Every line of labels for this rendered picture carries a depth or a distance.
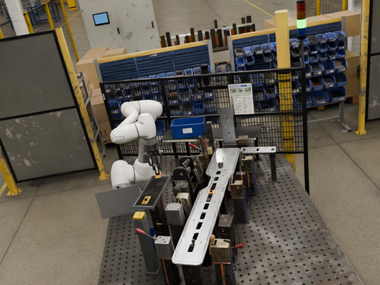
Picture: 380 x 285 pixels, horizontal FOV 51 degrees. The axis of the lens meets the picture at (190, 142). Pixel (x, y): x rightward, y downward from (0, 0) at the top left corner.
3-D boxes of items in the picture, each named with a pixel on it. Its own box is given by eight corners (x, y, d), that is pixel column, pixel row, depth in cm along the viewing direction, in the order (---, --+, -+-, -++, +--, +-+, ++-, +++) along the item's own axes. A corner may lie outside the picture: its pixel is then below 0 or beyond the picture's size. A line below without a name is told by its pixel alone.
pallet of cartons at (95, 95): (126, 145, 616) (110, 81, 571) (74, 156, 612) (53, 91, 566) (126, 117, 725) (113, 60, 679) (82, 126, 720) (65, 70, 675)
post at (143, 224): (156, 275, 262) (142, 221, 243) (146, 274, 264) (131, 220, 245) (160, 266, 269) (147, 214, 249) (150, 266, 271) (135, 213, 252)
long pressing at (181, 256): (206, 266, 222) (206, 264, 221) (168, 263, 228) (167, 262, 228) (241, 148, 339) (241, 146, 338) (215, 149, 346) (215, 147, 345)
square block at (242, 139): (250, 175, 353) (247, 139, 337) (241, 175, 355) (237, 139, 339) (251, 170, 360) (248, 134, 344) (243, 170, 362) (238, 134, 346)
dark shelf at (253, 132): (258, 140, 345) (258, 137, 344) (160, 142, 371) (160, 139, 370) (260, 129, 364) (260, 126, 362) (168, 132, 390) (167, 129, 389)
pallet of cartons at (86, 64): (133, 113, 738) (120, 57, 693) (90, 120, 742) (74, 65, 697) (139, 91, 846) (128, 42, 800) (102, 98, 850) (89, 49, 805)
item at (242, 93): (255, 114, 358) (252, 81, 345) (230, 115, 365) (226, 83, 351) (255, 113, 360) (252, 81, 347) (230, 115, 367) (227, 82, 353)
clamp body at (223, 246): (238, 296, 236) (232, 249, 220) (214, 294, 241) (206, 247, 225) (241, 283, 245) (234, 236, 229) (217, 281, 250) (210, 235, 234)
